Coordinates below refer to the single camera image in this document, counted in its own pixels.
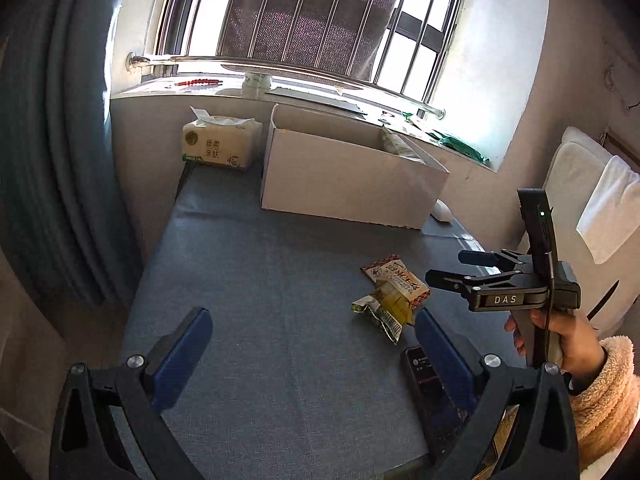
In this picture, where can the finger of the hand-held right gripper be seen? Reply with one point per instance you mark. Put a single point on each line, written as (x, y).
(475, 257)
(450, 280)

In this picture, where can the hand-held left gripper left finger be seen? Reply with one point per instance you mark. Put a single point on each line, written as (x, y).
(182, 355)

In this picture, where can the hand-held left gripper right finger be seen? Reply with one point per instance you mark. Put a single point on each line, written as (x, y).
(442, 355)

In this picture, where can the small brown snack packet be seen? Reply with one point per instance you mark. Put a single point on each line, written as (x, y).
(400, 275)

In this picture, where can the small yellow green snack packet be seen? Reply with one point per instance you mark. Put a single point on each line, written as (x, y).
(390, 312)

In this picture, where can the white cardboard box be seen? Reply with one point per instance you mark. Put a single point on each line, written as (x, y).
(340, 185)

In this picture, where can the person's right forearm fuzzy sleeve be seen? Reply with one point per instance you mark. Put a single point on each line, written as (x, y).
(605, 410)

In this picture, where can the person's right hand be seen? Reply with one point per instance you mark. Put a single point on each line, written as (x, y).
(575, 345)

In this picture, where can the black smartphone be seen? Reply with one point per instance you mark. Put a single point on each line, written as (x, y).
(425, 390)

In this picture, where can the white oval object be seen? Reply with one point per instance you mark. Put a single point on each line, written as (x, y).
(442, 211)

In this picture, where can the black pointed strip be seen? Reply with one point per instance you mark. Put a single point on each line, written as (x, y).
(602, 301)

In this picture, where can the blue table cloth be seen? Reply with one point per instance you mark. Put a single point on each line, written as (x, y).
(275, 310)

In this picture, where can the green plastic packet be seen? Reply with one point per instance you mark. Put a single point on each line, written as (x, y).
(462, 147)

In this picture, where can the white padded chair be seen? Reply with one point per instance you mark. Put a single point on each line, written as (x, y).
(565, 185)

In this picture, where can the white towel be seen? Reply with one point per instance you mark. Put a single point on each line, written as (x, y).
(612, 210)

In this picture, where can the pale paper packet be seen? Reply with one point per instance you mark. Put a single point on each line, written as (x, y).
(415, 122)

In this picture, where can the tissue pack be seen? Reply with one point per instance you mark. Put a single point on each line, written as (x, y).
(220, 145)

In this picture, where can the grey flat board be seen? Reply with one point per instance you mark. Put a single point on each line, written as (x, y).
(315, 100)

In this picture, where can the blue grey curtain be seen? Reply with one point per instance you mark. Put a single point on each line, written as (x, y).
(50, 135)

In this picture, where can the white jar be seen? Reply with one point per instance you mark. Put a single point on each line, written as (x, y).
(256, 86)

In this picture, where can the striped mesh hanging cloth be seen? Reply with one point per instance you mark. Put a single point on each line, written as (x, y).
(300, 25)

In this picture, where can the metal window grille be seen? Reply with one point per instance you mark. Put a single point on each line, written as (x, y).
(185, 10)

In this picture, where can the wooden frame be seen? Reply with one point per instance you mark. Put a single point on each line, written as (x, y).
(620, 146)

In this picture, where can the steel window rail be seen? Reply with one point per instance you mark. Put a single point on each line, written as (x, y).
(275, 65)

